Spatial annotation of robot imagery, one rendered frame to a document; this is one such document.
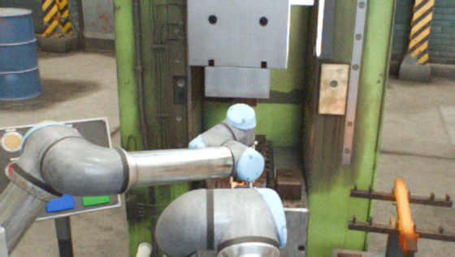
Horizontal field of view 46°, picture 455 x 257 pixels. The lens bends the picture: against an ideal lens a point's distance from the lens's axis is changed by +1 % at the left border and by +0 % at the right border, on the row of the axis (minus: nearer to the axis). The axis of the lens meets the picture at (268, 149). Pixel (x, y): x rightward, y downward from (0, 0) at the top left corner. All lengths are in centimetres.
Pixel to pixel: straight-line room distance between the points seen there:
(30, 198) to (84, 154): 17
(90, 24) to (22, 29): 261
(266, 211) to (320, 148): 92
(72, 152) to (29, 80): 523
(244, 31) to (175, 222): 78
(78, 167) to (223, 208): 29
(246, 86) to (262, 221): 74
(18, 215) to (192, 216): 39
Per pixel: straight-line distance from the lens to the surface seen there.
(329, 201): 197
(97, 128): 171
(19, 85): 627
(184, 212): 99
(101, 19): 858
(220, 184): 177
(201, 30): 162
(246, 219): 97
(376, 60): 182
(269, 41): 162
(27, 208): 120
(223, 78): 165
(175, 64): 180
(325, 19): 172
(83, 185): 108
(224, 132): 137
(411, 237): 146
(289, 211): 175
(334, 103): 180
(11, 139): 169
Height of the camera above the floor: 174
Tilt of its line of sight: 22 degrees down
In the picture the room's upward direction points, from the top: 2 degrees clockwise
